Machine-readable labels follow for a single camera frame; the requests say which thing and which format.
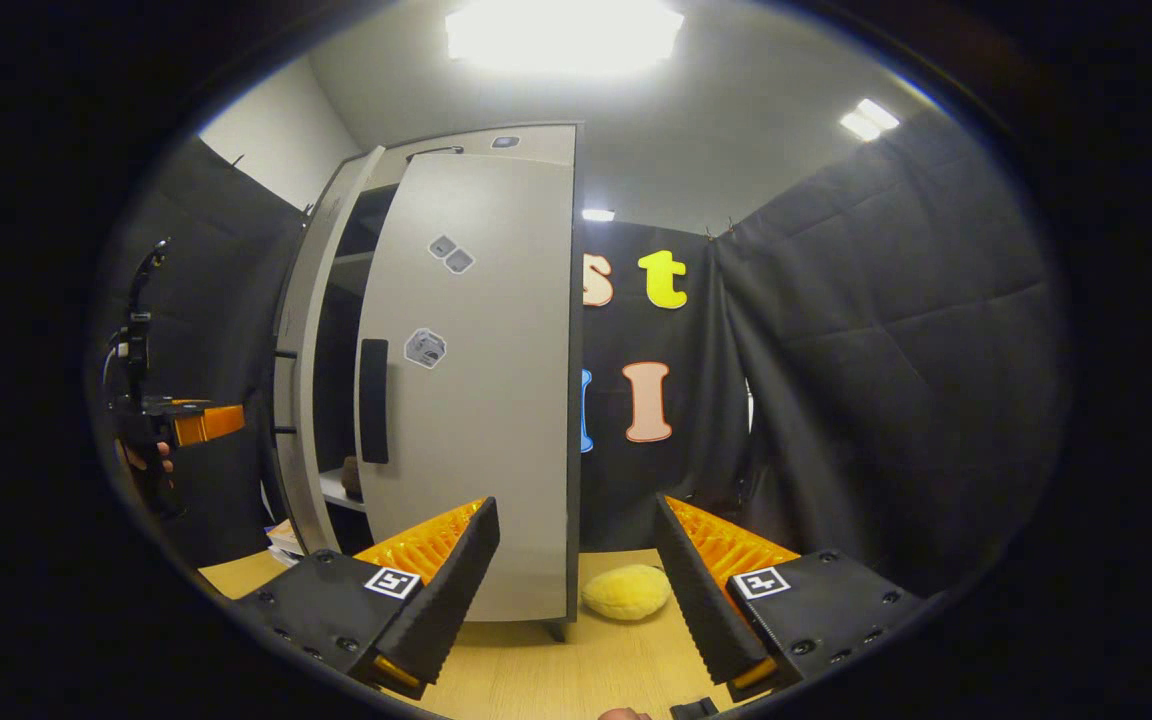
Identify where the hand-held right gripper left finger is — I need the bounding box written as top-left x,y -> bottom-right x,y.
234,497 -> 502,701

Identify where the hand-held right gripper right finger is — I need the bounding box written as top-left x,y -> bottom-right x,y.
654,493 -> 937,703

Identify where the white cabinet door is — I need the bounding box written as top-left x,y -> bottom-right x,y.
269,145 -> 389,558
354,125 -> 585,626

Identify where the white shoe cabinet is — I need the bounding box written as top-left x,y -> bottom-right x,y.
308,122 -> 582,643

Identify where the yellow plush cushion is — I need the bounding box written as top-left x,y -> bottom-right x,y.
581,563 -> 674,623

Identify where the stack of white books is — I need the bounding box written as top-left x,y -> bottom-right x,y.
264,517 -> 309,568

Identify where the black backdrop cloth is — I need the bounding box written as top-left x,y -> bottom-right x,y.
86,135 -> 309,569
576,105 -> 1075,599

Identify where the small ceiling light panel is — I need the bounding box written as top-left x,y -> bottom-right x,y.
839,97 -> 902,144

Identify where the large ceiling light panel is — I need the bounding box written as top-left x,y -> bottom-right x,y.
444,0 -> 687,79

